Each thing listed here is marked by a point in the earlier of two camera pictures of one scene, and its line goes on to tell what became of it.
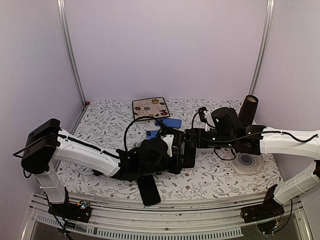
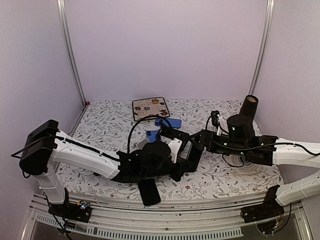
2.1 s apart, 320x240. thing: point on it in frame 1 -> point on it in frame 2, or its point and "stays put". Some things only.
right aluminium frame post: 269,15 stays put
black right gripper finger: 192,134 -> 199,136
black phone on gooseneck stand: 179,135 stays put
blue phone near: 151,134 stays put
